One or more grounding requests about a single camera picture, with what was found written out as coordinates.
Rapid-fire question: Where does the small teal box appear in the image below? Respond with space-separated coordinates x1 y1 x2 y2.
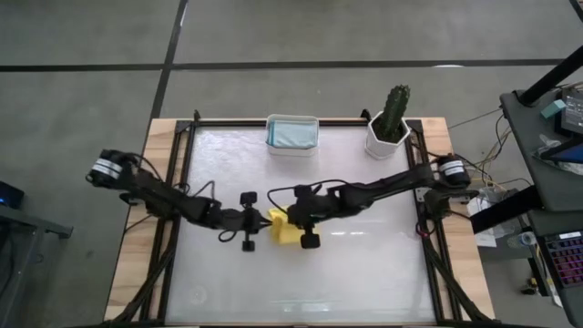
540 98 568 119

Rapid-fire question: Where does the clear plastic bottle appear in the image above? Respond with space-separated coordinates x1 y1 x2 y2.
506 231 538 250

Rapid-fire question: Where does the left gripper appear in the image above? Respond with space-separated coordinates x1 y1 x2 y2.
236 191 276 252

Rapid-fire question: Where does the black crossbeam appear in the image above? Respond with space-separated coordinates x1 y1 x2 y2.
468 184 543 234

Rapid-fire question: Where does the yellow microfiber towel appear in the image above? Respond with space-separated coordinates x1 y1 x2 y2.
266 207 312 246

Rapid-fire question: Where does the blue screen tablet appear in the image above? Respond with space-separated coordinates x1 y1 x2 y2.
540 139 583 165

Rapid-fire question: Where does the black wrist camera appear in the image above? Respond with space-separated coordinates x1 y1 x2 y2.
240 211 261 233
289 202 320 229

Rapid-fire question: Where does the white glossy table mat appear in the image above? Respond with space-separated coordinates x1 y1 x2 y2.
164 125 439 325

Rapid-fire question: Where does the black device with blue light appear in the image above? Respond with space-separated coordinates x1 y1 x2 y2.
0 180 26 210

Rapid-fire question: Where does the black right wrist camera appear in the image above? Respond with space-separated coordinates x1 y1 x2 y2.
289 202 320 229

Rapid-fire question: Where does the white plastic bin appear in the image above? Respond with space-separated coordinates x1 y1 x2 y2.
265 113 320 158

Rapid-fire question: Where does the laptop with backlit keyboard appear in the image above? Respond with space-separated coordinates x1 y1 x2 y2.
537 230 583 328

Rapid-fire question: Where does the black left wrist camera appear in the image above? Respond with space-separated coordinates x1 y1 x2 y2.
240 211 261 233

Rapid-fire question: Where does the green cactus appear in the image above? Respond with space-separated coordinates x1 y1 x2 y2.
380 84 411 142

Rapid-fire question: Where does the black tablet screen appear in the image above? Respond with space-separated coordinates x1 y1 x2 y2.
558 88 583 138

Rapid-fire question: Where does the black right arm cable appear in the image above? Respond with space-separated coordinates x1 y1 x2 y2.
267 145 479 215

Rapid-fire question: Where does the clear plastic bag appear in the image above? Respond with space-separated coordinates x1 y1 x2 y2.
536 133 583 177

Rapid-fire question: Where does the black stand pole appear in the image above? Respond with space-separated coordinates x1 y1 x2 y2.
518 44 583 108

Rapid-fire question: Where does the grey side cart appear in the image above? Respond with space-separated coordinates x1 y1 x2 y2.
498 88 583 215

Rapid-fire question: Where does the light blue microfiber towel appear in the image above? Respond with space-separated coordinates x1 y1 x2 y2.
267 119 319 150

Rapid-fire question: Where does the white paper sheet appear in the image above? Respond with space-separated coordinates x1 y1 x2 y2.
466 195 498 250

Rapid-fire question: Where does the grey metal stand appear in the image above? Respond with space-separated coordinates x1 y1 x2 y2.
0 203 74 328

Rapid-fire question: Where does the thin grey cable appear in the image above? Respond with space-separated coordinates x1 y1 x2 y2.
448 108 503 131

